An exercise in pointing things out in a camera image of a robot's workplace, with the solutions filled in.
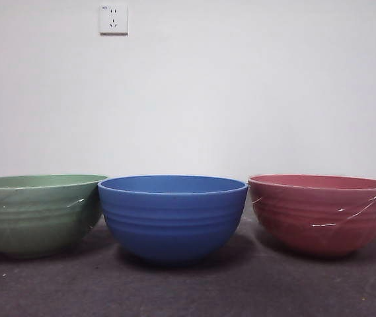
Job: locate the red ribbed bowl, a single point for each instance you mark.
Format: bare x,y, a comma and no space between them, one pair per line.
323,218

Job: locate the green ribbed bowl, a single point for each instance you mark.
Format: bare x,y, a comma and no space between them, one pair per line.
35,214

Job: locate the blue ribbed bowl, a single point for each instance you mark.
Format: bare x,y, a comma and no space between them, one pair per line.
172,224

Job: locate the white wall socket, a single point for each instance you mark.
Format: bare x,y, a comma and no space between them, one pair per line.
114,20

